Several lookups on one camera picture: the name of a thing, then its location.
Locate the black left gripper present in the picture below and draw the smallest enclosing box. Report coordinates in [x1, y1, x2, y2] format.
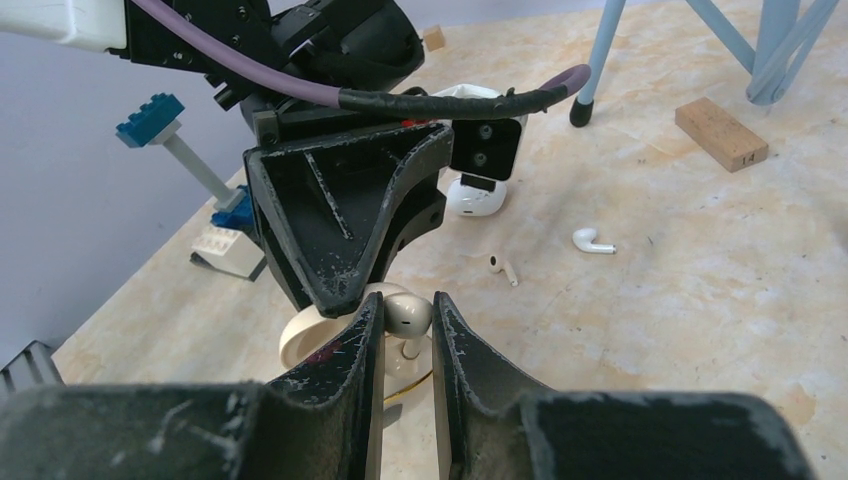
[122, 1, 453, 318]

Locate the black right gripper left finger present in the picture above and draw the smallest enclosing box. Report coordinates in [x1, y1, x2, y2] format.
[1, 293, 384, 479]

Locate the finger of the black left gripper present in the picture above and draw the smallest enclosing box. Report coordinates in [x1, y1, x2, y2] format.
[377, 173, 446, 282]

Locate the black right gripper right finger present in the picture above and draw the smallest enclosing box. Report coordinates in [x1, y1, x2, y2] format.
[432, 292, 815, 479]

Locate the beige charging case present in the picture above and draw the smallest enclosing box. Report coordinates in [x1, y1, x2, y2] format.
[278, 282, 433, 406]

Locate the beige earbud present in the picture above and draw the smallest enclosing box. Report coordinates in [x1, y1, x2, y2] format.
[384, 292, 432, 360]
[488, 255, 519, 287]

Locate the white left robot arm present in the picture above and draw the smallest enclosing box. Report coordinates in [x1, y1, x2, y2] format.
[1, 1, 453, 318]

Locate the white earbud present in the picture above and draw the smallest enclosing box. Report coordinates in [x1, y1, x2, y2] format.
[572, 228, 617, 255]

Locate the small wooden cube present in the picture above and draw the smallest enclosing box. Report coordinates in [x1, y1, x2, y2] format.
[422, 25, 446, 52]

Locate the flat wooden block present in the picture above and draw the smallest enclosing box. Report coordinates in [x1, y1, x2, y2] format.
[674, 97, 769, 173]

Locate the light blue tripod stand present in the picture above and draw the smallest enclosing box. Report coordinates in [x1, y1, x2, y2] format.
[570, 0, 839, 128]

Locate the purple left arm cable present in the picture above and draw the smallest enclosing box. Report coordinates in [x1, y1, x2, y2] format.
[129, 0, 593, 122]

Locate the aluminium frame rail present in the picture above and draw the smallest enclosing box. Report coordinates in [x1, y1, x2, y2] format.
[1, 341, 64, 399]

